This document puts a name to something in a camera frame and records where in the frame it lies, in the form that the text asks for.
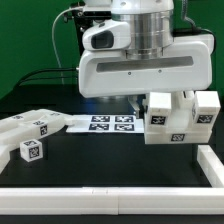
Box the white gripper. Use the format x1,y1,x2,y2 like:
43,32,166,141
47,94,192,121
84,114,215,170
79,34,214,115

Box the white chair seat part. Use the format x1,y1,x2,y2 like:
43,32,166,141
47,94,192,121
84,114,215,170
144,94,212,144

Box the white chair side plank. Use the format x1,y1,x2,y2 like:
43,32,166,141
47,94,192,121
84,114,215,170
0,115,65,159
0,109,73,131

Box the white chair side plank front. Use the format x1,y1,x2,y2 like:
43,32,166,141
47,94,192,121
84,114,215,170
0,115,65,159

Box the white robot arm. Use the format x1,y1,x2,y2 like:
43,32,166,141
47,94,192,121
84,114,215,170
79,0,214,98

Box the white paper tag sheet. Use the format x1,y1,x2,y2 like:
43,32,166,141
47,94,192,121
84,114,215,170
66,115,144,133

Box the white front fence bar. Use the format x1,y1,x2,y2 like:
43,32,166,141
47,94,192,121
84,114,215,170
0,187,224,215

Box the white tagged cube left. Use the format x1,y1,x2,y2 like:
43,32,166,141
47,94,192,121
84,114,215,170
20,139,43,162

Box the white left fence bar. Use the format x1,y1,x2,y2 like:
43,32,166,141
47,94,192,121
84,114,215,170
0,146,10,174

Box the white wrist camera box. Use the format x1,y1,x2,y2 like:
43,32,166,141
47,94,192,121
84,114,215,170
82,20,131,51

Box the grey braided cable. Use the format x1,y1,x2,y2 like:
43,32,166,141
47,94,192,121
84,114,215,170
181,0,214,38

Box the black camera stand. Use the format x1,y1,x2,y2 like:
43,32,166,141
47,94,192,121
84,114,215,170
63,0,112,54

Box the white thin cable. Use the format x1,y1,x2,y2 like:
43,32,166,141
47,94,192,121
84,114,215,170
51,7,79,85

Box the black cables on table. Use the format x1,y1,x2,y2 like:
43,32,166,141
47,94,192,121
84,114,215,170
14,66,81,88

